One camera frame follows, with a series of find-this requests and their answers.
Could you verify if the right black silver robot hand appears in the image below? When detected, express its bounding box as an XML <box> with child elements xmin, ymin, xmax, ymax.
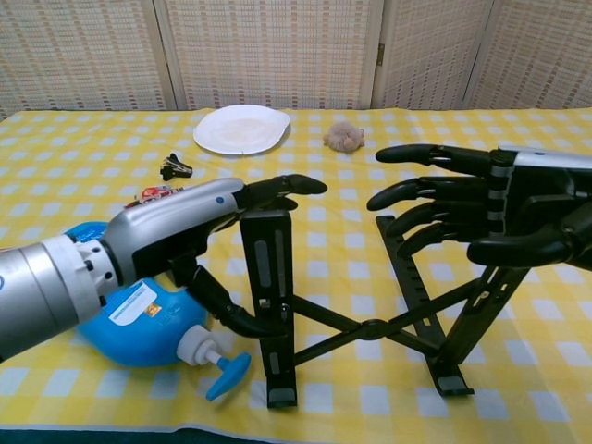
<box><xmin>366</xmin><ymin>143</ymin><xmax>592</xmax><ymax>269</ymax></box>

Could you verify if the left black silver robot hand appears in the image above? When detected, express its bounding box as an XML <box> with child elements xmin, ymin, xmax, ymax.
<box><xmin>101</xmin><ymin>174</ymin><xmax>328</xmax><ymax>339</ymax></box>

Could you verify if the black folding laptop stand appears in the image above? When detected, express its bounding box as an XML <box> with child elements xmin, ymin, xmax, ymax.
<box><xmin>240</xmin><ymin>208</ymin><xmax>531</xmax><ymax>411</ymax></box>

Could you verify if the small red snack packet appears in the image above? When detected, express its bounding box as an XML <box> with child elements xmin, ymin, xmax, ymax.
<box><xmin>133</xmin><ymin>185</ymin><xmax>187</xmax><ymax>204</ymax></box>

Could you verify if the black staple remover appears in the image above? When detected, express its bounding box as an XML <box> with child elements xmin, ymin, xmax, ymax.
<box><xmin>159</xmin><ymin>152</ymin><xmax>194</xmax><ymax>180</ymax></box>

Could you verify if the white paper plate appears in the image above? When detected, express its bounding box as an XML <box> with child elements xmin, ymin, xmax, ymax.
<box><xmin>192</xmin><ymin>104</ymin><xmax>291</xmax><ymax>156</ymax></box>

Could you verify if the blue pump detergent bottle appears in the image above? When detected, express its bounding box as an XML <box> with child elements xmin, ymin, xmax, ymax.
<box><xmin>59</xmin><ymin>221</ymin><xmax>253</xmax><ymax>401</ymax></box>

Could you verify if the yellow white checked tablecloth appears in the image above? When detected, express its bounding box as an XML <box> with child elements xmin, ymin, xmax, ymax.
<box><xmin>0</xmin><ymin>106</ymin><xmax>592</xmax><ymax>431</ymax></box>

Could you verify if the beige woven folding screen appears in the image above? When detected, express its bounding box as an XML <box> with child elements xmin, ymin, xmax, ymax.
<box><xmin>0</xmin><ymin>0</ymin><xmax>592</xmax><ymax>121</ymax></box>

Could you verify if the beige fuzzy keychain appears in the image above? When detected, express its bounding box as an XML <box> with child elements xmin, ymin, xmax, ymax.
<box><xmin>323</xmin><ymin>122</ymin><xmax>366</xmax><ymax>152</ymax></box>

